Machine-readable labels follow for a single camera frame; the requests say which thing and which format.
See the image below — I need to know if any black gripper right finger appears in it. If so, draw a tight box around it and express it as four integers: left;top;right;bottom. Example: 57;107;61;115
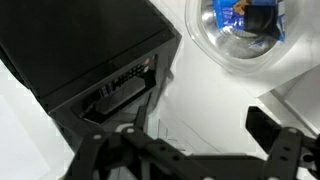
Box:
245;106;320;180

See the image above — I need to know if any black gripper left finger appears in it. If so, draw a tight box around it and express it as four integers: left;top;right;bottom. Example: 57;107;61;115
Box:
64;106;189;180

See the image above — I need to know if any blue snack packet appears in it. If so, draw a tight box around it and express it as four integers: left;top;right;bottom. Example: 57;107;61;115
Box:
212;0;286;42

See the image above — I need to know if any silver bowl plate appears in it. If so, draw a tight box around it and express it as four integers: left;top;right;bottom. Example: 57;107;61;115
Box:
200;0;277;59

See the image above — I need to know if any clear plastic lunchbox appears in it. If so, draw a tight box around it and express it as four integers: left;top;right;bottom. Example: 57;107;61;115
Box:
185;0;305;75

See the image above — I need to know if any black stove appliance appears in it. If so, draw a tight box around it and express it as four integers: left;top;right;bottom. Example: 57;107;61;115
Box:
0;0;183;126

